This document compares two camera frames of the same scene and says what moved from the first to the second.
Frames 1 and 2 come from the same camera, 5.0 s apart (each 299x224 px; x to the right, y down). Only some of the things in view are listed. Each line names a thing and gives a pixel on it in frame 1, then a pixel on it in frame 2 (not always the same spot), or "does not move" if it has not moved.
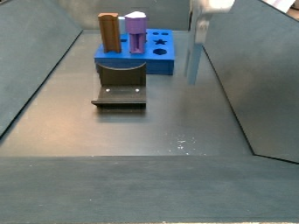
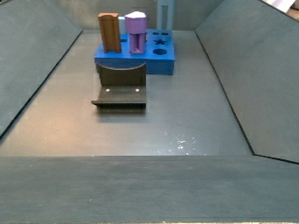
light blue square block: (122, 24) does not move
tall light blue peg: (194, 62) to (165, 15)
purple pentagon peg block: (136, 27) does not move
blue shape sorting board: (158, 58) does not move
